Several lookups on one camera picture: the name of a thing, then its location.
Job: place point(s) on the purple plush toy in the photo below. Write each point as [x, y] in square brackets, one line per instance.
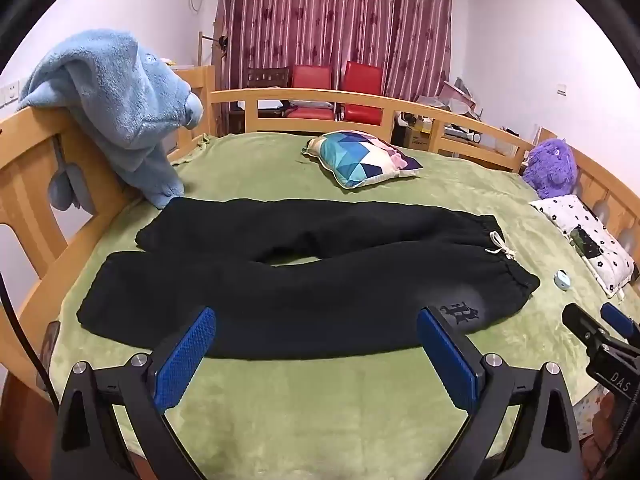
[550, 167]

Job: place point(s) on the black pants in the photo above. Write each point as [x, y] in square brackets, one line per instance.
[300, 300]

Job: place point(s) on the green fleece blanket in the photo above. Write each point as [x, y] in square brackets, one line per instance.
[300, 410]

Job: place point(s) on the dark green patterned pouch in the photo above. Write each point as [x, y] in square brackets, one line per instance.
[586, 241]

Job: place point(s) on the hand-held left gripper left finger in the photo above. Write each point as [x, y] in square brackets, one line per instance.
[184, 356]

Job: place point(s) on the wooden bed frame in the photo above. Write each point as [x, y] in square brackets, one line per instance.
[30, 170]

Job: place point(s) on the dark wooden chair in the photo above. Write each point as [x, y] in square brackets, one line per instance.
[267, 77]

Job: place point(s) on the red chair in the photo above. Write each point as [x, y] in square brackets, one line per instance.
[311, 77]
[362, 77]

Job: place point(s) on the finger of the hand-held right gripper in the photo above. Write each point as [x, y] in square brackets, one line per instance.
[620, 321]
[582, 321]

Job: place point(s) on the grey-blue plush cloth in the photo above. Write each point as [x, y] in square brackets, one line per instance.
[67, 187]

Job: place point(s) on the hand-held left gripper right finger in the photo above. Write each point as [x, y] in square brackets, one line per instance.
[447, 357]

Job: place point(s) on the maroon striped curtain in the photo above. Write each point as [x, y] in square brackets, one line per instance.
[325, 15]

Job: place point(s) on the geometric patterned pillow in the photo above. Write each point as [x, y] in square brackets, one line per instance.
[357, 157]

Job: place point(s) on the white floral pillow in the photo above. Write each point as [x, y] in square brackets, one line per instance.
[607, 260]

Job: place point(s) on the light blue plush robe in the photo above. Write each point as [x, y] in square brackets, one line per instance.
[115, 95]

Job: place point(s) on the small light blue round object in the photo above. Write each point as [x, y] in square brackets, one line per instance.
[562, 280]

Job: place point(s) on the cardboard box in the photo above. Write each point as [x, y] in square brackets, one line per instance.
[417, 137]

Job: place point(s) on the wooden coat stand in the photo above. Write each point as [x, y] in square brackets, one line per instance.
[217, 47]

